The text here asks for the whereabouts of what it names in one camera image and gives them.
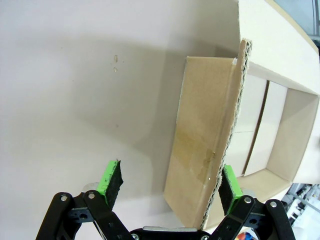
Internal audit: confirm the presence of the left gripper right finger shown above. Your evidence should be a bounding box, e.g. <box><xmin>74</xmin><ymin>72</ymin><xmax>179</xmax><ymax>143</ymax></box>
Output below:
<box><xmin>209</xmin><ymin>164</ymin><xmax>296</xmax><ymax>240</ymax></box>

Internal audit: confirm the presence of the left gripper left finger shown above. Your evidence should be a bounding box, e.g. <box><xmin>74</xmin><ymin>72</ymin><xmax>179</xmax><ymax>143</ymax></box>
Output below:
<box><xmin>34</xmin><ymin>159</ymin><xmax>134</xmax><ymax>240</ymax></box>

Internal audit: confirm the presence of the large brown cardboard box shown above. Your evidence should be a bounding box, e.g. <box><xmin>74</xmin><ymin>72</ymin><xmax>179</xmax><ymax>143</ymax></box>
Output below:
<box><xmin>163</xmin><ymin>0</ymin><xmax>320</xmax><ymax>231</ymax></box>

